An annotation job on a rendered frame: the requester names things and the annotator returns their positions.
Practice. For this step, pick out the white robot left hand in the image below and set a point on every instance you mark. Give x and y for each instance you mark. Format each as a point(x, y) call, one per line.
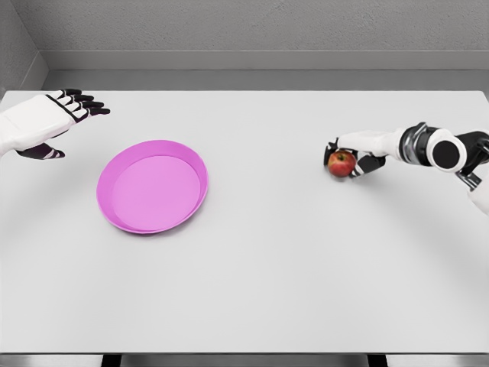
point(42, 118)

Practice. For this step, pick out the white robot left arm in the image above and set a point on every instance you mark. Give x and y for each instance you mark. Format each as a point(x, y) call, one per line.
point(3, 132)

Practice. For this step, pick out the pink round plate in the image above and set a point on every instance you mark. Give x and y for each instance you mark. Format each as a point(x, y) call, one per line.
point(153, 191)

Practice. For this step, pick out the red apple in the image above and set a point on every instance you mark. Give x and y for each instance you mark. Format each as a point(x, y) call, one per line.
point(341, 164)

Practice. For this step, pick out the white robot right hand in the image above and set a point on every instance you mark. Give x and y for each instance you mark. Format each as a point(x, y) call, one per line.
point(363, 141)

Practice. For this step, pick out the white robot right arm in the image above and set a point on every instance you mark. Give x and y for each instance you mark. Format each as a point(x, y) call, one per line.
point(445, 151)

